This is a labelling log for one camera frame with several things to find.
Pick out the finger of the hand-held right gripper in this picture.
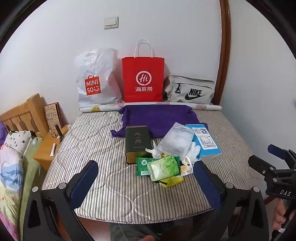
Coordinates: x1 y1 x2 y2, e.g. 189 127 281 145
268 144 296 168
248 155 286 184

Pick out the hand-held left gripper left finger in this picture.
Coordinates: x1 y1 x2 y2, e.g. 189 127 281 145
23 160 100 241

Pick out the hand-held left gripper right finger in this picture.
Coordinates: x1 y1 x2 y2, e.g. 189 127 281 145
193 160 270 241

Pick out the fruit print tissue packet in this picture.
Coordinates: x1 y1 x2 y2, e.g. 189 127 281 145
179 156 193 176

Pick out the yellow pouch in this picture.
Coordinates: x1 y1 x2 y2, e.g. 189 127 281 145
159 175 184 187

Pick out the white glove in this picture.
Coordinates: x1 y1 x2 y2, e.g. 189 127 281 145
185 141 200 163

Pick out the light green tissue packet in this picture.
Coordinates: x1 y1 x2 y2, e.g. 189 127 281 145
147 155 181 181

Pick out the translucent zip bag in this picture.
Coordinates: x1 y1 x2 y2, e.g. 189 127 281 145
158 122 197 161

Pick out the dark green sachet packet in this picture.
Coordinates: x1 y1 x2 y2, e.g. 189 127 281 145
136 156 181 177

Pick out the person's right hand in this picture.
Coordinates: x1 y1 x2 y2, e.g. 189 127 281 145
272 199 292 230

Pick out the striped quilt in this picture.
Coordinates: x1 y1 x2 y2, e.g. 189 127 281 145
42 109 264 224

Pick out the blue and white box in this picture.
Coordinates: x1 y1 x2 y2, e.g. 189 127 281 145
185 123 222 164

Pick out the wooden nightstand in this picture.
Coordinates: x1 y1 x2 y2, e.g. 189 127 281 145
33 124 72 172

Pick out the green blanket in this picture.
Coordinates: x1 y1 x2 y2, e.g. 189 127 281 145
20 137 45 232

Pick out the dark green tea tin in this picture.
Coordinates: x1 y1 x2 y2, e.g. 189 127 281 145
125 126 153 165

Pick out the brown patterned notebook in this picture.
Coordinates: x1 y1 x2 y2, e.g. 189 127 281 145
44 103 63 132

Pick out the colourful bedding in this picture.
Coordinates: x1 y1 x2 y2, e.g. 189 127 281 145
0 144 25 241

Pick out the rolled white paper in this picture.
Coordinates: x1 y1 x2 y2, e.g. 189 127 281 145
79 102 222 113

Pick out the white dotted pillow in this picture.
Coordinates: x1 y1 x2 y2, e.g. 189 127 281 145
5 130 33 159

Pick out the purple cloth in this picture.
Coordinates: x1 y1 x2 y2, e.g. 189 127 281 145
110 103 208 139

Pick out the wooden headboard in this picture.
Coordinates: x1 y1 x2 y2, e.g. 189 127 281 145
0 93 50 139

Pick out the purple plush toy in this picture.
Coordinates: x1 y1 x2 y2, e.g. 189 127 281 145
0 122 8 145

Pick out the grey waist bag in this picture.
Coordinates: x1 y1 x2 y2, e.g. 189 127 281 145
164 75 215 105

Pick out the white plastic shopping bag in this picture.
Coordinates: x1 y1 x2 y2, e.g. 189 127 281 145
74 47 123 106

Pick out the red paper bag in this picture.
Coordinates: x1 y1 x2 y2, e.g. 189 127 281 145
122 39 165 102

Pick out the wooden door frame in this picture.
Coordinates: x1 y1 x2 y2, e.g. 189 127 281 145
211 0 232 106

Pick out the white light switch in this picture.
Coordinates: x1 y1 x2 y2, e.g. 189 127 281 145
104 17 119 30

